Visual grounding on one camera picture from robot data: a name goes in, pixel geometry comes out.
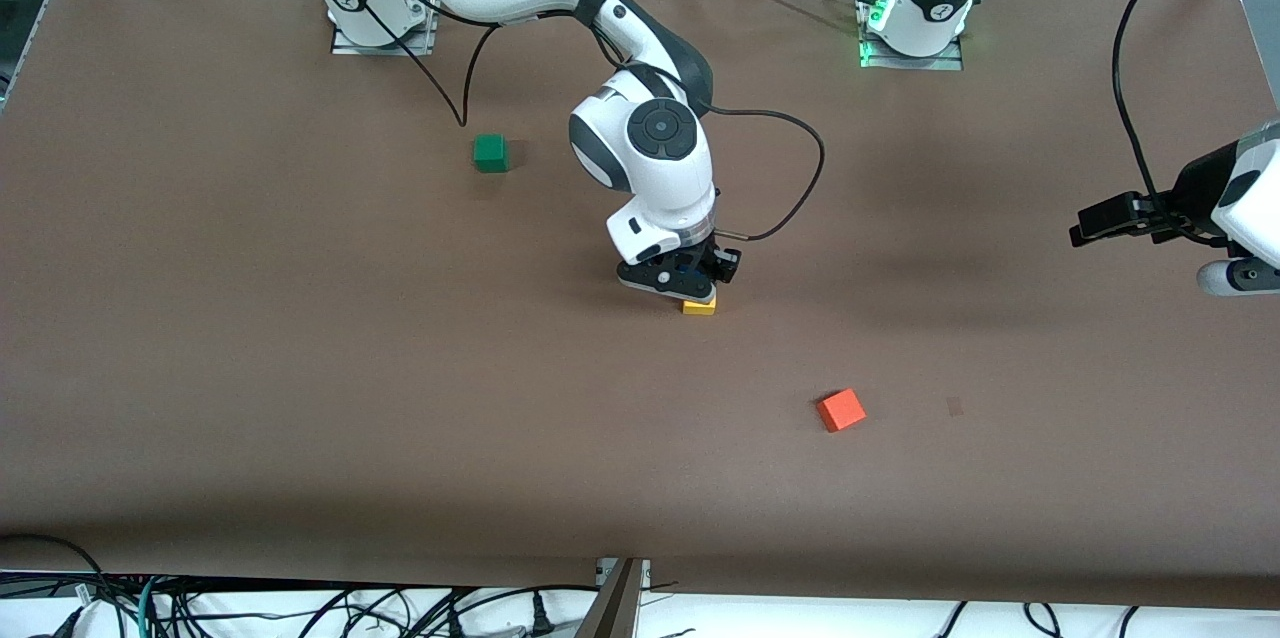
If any orange wooden block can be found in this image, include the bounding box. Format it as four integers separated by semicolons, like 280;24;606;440
816;388;868;434

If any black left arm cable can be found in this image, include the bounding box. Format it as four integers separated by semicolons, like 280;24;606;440
1112;0;1256;244

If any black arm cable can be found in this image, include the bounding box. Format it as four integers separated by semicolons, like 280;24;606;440
1112;0;1256;244
362;0;827;242

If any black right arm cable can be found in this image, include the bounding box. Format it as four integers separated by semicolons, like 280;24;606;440
362;0;827;242

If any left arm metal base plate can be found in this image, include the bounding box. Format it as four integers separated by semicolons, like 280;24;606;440
856;0;967;72

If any aluminium profile post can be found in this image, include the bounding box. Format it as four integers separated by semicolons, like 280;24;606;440
575;558;652;638

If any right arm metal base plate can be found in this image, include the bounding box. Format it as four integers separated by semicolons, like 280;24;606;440
330;0;439;57

